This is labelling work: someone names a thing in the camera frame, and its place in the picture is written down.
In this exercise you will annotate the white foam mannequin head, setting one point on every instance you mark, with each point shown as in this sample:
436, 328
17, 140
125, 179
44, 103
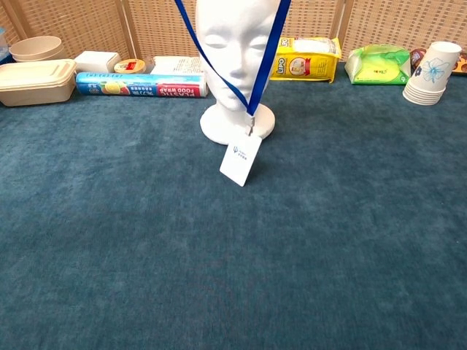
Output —
237, 54

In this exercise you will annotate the white printed plastic packet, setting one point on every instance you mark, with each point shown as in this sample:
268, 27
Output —
175, 65

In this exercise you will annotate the blue food wrap box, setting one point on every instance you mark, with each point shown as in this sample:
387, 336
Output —
146, 85

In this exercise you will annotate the yellow snack bag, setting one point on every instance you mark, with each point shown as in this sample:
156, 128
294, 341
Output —
303, 65

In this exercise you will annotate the round tin red label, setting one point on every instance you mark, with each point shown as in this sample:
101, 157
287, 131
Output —
129, 66

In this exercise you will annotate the teal table cloth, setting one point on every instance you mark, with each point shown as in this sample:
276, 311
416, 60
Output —
73, 218

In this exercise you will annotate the green tissue pack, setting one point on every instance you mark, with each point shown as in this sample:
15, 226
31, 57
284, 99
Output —
376, 67

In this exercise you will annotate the small white cardboard box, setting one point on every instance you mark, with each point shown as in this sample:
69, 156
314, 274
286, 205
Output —
95, 60

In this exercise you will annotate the woven wicker folding screen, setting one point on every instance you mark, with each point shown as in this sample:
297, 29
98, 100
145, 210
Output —
91, 22

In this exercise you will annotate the beige lidded food container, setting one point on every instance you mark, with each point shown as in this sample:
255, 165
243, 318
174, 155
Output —
33, 82

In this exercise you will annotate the paper cup stack blue flower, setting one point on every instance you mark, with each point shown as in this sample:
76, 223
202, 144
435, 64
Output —
430, 73

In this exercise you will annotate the beige paper bowl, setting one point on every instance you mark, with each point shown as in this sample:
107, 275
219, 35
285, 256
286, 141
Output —
36, 47

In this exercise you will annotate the brown chocolate cookie bag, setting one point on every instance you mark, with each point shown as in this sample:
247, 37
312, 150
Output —
461, 63

